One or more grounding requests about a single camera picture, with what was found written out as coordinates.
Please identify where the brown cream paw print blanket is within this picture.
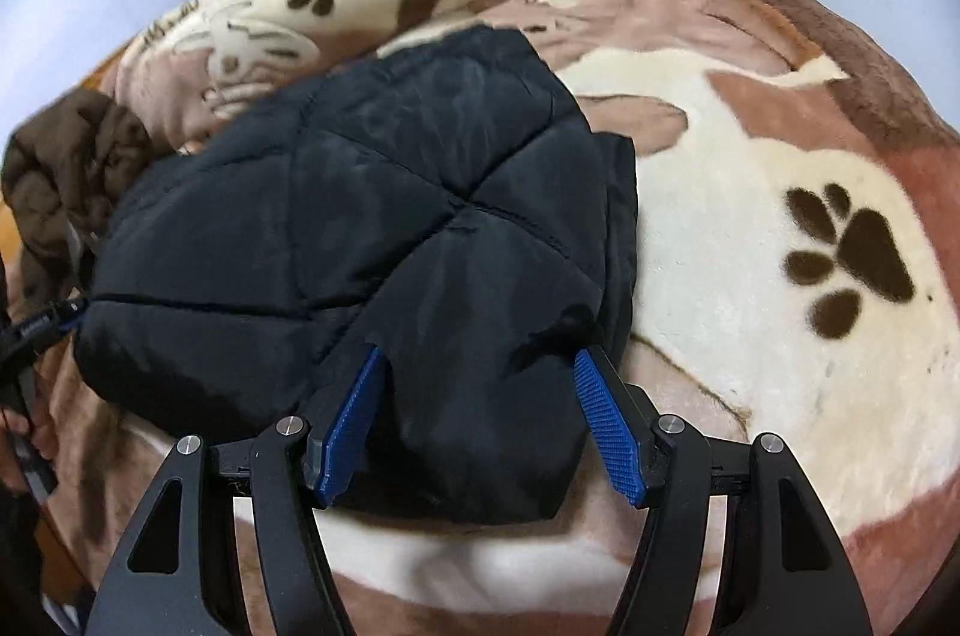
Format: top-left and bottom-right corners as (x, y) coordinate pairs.
(41, 0), (958, 634)

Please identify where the brown puffer jacket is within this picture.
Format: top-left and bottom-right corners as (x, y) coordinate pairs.
(2, 88), (161, 311)

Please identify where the person's left hand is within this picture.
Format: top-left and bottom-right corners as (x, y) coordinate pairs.
(2, 371), (59, 506)

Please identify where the black hooded puffer jacket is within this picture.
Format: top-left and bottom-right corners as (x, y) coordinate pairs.
(73, 26), (638, 526)

